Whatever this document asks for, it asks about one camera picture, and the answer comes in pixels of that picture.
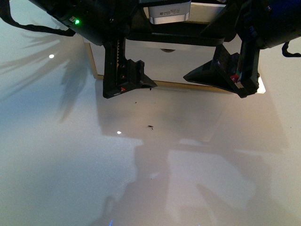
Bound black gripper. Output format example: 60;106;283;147
34;0;301;99

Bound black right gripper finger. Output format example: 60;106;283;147
183;41;260;98

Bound wooden drawer cabinet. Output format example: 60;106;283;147
83;2;266;95

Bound black cable right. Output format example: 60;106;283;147
281;41;301;58

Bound black cable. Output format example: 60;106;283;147
0;0;76;37
281;41;301;58

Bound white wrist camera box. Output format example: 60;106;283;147
138;0;191;24

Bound black cable left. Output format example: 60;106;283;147
0;0;76;37

